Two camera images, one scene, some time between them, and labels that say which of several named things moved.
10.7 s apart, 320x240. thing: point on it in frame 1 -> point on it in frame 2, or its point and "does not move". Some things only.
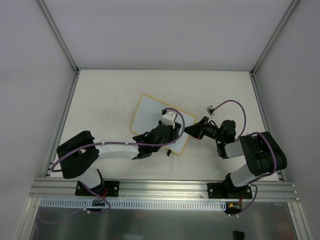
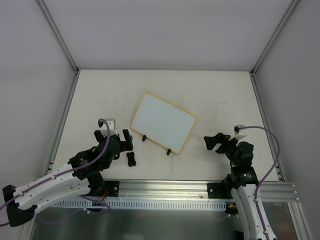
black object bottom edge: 239,235 does not move
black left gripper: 173,130 -> 118,141
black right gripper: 202,128 -> 223,144
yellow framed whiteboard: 149,111 does not move
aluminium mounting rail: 65,189 does not move
